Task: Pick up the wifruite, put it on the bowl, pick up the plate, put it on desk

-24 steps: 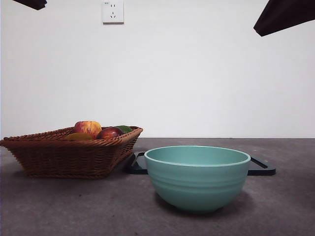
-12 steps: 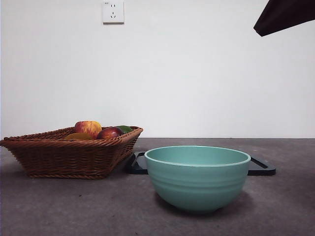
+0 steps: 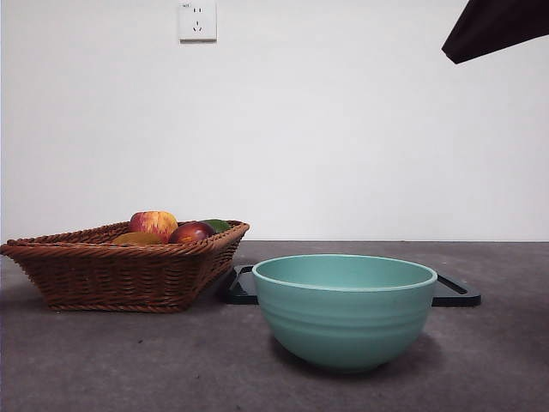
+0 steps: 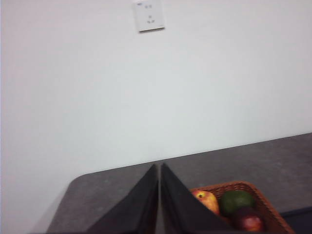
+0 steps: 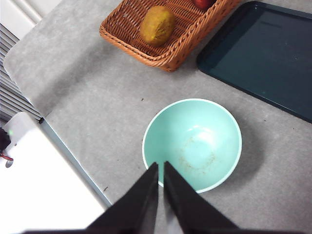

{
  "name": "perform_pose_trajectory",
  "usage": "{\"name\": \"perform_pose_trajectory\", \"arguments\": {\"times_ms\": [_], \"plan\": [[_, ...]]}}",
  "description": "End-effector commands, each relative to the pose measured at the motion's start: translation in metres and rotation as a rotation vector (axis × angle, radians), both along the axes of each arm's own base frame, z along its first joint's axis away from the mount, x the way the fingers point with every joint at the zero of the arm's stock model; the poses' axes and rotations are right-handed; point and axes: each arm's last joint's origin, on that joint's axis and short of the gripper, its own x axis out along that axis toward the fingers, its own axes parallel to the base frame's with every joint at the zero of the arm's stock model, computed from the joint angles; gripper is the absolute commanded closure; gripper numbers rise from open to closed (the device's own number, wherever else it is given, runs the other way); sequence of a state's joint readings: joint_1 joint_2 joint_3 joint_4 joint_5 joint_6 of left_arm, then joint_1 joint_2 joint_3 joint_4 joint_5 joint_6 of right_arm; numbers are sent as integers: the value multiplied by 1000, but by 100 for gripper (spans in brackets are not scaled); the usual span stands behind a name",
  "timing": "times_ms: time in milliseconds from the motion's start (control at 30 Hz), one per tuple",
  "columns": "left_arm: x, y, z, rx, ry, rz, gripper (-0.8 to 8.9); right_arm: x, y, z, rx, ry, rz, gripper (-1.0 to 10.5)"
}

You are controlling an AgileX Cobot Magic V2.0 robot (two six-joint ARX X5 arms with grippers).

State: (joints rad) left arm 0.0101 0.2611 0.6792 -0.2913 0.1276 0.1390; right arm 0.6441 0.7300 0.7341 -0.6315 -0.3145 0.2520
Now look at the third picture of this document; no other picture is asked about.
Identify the teal ribbed bowl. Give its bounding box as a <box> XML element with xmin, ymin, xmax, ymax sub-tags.
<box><xmin>251</xmin><ymin>254</ymin><xmax>438</xmax><ymax>373</ymax></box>

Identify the brown kiwi fruit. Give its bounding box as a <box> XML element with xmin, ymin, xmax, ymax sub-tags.
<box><xmin>112</xmin><ymin>231</ymin><xmax>163</xmax><ymax>246</ymax></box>

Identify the black rectangular tray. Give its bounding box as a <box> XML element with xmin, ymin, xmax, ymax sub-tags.
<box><xmin>220</xmin><ymin>264</ymin><xmax>482</xmax><ymax>307</ymax></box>

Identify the green avocado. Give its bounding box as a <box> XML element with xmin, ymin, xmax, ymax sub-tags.
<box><xmin>199</xmin><ymin>219</ymin><xmax>232</xmax><ymax>235</ymax></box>

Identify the dark red plum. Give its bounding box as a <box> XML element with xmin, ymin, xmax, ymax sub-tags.
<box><xmin>167</xmin><ymin>221</ymin><xmax>216</xmax><ymax>245</ymax></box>

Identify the red yellow apple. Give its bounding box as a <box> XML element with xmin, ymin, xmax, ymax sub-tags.
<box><xmin>128</xmin><ymin>210</ymin><xmax>179</xmax><ymax>244</ymax></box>

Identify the brown wicker basket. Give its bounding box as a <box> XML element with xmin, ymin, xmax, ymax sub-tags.
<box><xmin>0</xmin><ymin>220</ymin><xmax>250</xmax><ymax>313</ymax></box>

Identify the white wall socket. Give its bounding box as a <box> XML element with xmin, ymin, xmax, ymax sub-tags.
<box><xmin>178</xmin><ymin>0</ymin><xmax>218</xmax><ymax>44</ymax></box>

